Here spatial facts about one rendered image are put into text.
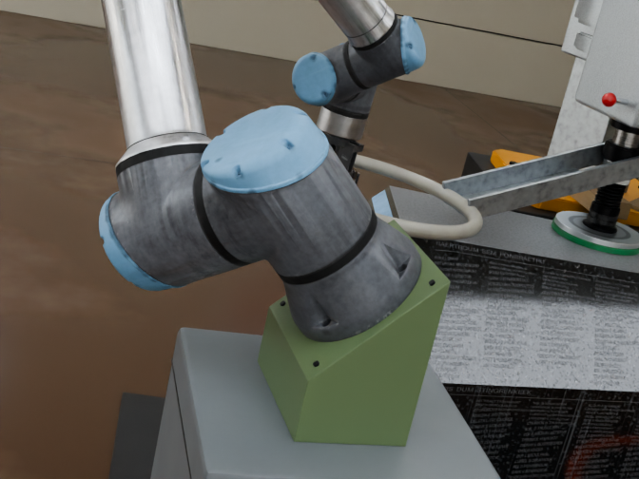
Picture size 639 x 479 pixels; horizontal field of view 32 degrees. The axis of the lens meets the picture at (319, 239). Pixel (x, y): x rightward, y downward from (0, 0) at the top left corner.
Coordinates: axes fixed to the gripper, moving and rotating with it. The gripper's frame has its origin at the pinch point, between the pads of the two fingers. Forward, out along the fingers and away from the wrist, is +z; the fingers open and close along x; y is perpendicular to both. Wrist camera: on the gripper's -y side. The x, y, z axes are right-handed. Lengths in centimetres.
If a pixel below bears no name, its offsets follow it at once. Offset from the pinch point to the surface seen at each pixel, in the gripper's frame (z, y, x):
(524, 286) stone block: 6, 32, 43
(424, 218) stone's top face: 1.1, 4.8, 43.6
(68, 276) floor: 88, -140, 92
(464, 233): -6.5, 24.6, 20.2
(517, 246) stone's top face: 0, 26, 50
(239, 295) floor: 85, -98, 136
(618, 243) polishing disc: -4, 41, 71
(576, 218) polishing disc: -4, 27, 79
